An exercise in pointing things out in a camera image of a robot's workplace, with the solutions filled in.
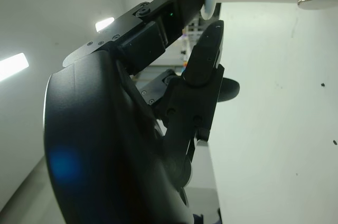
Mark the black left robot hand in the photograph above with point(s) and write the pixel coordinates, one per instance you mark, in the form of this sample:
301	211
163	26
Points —
105	134

